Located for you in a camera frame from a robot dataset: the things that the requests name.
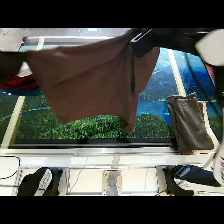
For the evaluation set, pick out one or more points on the brown T-shirt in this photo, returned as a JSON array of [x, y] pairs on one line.
[[93, 80]]

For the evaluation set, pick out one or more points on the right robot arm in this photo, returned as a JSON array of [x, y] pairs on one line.
[[176, 37]]

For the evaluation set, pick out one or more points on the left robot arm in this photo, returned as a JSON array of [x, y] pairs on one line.
[[36, 181]]

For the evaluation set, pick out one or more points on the dark grey garment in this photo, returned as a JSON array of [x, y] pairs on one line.
[[188, 123]]

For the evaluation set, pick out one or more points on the white garment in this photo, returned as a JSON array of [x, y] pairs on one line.
[[25, 70]]

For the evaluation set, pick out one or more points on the red garment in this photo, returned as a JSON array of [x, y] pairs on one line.
[[20, 82]]

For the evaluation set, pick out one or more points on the silver frame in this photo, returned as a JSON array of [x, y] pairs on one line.
[[100, 156]]

